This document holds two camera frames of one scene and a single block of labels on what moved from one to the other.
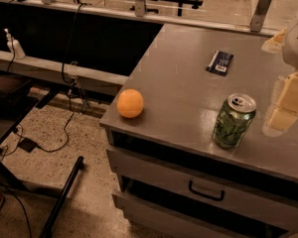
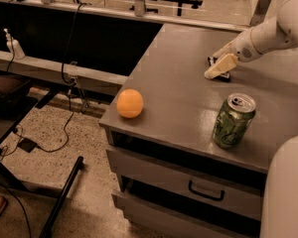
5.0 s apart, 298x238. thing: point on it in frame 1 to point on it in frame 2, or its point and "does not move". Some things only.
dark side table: x=11 y=96 does not move
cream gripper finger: x=291 y=101 to x=223 y=65
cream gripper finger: x=274 y=43 to x=221 y=54
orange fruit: x=130 y=103 does not move
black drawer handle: x=206 y=195 does not move
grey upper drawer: x=210 y=190 does not move
